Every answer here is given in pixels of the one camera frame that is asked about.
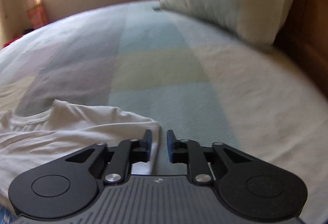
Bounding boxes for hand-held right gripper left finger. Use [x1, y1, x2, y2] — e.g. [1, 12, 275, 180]
[65, 130, 154, 185]

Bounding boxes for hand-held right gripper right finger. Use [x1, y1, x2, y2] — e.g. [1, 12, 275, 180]
[167, 130, 253, 185]

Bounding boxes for white printed sweatshirt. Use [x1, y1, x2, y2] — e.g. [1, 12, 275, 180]
[0, 100, 161, 209]

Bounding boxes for patchwork floral bed sheet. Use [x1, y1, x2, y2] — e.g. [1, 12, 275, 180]
[0, 0, 328, 224]

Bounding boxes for wooden bed headboard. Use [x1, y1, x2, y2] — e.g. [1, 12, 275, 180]
[274, 0, 328, 101]

